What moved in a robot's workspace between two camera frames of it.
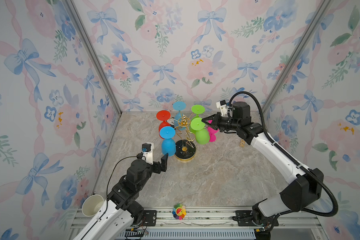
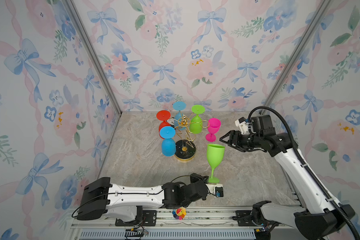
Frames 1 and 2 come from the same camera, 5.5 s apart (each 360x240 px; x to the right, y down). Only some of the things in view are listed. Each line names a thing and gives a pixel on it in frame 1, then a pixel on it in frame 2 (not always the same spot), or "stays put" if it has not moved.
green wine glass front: x=196 y=126 -> x=215 y=154
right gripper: x=215 y=123 -> x=236 y=144
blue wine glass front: x=168 y=146 stays put
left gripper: x=157 y=169 -> x=193 y=178
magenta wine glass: x=212 y=132 stays put
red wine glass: x=163 y=115 stays put
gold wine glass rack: x=185 y=149 stays put
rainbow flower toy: x=179 y=211 stays put
